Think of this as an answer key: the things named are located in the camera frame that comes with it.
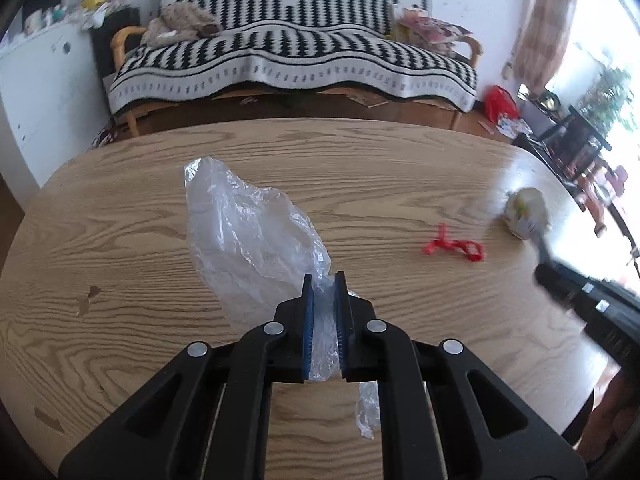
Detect white carton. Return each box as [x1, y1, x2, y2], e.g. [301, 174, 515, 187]
[501, 186, 552, 241]

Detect person's right forearm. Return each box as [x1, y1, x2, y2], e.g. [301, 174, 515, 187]
[580, 370, 640, 467]

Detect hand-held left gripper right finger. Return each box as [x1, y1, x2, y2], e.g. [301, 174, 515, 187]
[334, 271, 587, 480]

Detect wooden sofa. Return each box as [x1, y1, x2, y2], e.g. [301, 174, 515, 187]
[110, 25, 485, 137]

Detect brown checked curtain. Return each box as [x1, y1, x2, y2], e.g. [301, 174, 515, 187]
[512, 0, 582, 99]

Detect black and white patterned blanket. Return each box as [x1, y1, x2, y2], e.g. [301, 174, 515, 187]
[107, 0, 478, 113]

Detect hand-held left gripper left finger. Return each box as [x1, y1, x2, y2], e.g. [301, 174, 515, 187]
[57, 274, 316, 480]

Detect red plastic strip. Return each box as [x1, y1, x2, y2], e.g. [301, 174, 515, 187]
[422, 224, 487, 264]

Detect red plastic bag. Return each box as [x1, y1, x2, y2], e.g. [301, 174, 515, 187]
[484, 85, 521, 124]

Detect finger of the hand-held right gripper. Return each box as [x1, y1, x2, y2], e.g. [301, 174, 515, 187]
[533, 232, 608, 318]

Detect black box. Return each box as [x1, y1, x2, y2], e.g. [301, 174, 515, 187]
[91, 7, 142, 81]

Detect green potted plant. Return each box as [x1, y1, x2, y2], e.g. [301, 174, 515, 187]
[582, 65, 637, 132]

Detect white cabinet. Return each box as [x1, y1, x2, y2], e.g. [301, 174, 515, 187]
[0, 10, 118, 207]

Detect beige plush toy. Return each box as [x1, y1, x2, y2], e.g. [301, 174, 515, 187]
[140, 1, 222, 47]

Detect clear plastic bag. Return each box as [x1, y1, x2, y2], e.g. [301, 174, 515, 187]
[184, 156, 381, 441]

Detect scattered papers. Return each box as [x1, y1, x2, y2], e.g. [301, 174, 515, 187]
[480, 115, 532, 139]

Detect black side table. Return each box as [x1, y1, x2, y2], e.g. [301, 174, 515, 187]
[515, 92, 631, 235]

